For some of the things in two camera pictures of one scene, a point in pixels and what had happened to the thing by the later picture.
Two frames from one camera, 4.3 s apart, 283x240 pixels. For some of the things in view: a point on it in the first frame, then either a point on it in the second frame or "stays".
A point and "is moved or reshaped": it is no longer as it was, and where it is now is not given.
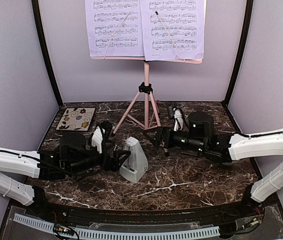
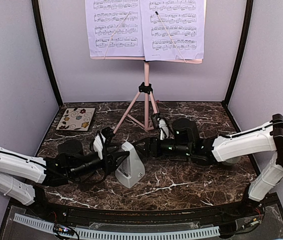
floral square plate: [75, 118] stays
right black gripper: [160, 135] -> [148, 143]
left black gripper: [115, 164] stays
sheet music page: [103, 17] stays
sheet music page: [184, 20] stays
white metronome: [135, 165] is moved or reshaped
